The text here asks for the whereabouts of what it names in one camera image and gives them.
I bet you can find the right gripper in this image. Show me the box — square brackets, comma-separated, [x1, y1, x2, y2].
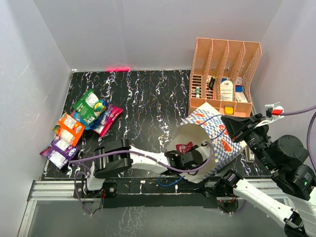
[220, 113, 276, 169]

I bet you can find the blue checkered paper bag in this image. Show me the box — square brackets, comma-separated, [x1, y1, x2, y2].
[160, 102, 246, 184]

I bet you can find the pink snack bag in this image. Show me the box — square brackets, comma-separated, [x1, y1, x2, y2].
[93, 106, 123, 137]

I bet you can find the magenta purple candy pack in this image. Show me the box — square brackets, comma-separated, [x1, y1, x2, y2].
[101, 104, 113, 125]

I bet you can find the green candy pack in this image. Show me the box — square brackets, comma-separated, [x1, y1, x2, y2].
[73, 89, 107, 125]

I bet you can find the blue snack bag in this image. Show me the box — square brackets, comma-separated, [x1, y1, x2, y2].
[71, 100, 108, 130]

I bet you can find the orange candy pack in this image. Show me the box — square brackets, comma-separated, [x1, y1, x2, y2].
[52, 113, 85, 146]

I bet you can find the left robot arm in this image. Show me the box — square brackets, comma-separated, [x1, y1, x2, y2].
[84, 138, 213, 197]

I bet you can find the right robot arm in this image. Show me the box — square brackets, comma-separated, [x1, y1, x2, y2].
[218, 114, 316, 237]

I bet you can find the red snack packet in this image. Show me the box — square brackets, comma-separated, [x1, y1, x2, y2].
[176, 142, 194, 154]

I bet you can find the white red paper box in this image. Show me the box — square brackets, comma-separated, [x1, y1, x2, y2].
[235, 92, 248, 103]

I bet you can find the blue stamp pad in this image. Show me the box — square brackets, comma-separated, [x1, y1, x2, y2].
[235, 85, 243, 92]

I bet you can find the white tube with label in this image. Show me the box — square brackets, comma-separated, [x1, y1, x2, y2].
[220, 80, 233, 101]

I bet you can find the red white staples box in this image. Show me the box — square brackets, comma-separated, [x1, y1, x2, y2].
[236, 77, 243, 86]

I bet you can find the black yellow highlighter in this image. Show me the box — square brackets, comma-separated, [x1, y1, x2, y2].
[208, 77, 216, 90]

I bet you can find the glue stick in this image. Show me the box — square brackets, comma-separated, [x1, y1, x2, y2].
[196, 86, 200, 98]

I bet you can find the orange desk organizer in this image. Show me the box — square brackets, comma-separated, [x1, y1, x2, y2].
[189, 38, 262, 117]

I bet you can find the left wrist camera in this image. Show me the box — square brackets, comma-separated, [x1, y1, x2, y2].
[197, 141, 213, 161]

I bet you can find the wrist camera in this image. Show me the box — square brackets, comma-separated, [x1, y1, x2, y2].
[197, 141, 213, 161]
[256, 102, 284, 127]

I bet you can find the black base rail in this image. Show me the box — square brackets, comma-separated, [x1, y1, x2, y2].
[74, 175, 272, 210]

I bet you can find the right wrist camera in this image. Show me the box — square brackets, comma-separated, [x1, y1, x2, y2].
[256, 102, 284, 127]

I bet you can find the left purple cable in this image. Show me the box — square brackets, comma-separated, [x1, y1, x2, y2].
[68, 141, 215, 215]

